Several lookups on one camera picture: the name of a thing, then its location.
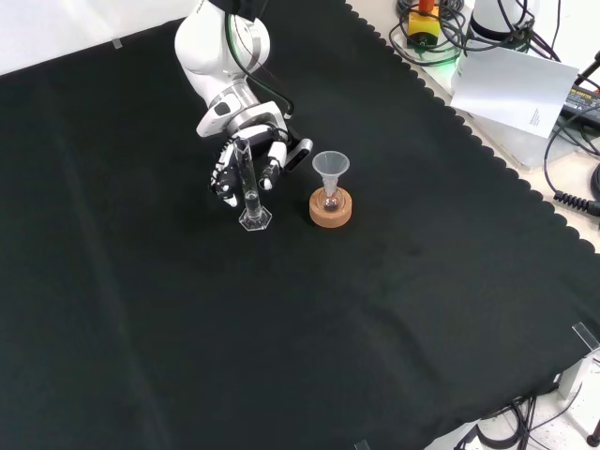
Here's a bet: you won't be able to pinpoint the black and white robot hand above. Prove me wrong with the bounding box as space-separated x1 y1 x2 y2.
207 122 302 209

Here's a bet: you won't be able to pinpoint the clear glass graduated cylinder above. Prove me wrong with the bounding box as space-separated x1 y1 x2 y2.
232 138 274 233

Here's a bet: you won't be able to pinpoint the translucent plastic funnel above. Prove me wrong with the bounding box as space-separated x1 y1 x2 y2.
311 150 351 199

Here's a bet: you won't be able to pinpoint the clear round-bottom flask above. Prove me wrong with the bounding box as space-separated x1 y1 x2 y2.
320 185 343 214

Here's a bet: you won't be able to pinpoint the black bench cloth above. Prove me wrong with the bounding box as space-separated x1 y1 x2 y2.
0 0 600 450

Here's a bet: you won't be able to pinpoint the yellow stop button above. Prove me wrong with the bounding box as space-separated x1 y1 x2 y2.
406 0 443 49

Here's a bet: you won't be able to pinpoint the white paper board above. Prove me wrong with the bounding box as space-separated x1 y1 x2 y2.
449 47 581 141

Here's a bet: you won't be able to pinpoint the pale base board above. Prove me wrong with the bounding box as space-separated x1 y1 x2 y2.
466 111 564 171

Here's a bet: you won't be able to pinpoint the black power adapter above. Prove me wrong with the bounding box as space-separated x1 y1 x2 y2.
561 85 600 119

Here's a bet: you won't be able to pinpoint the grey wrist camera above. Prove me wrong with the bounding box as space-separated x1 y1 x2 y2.
286 138 315 173

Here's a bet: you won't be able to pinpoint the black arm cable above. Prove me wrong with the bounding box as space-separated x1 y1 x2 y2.
242 64 296 119

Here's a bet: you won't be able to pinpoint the cork ring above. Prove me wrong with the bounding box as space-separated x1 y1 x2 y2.
308 186 354 230

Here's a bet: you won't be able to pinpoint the black cable tangle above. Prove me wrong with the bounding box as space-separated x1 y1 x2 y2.
388 0 563 66

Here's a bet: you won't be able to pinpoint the black adapter cable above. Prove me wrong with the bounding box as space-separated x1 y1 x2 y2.
542 112 600 198

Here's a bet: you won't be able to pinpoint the black floor cables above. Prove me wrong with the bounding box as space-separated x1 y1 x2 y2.
461 396 566 450

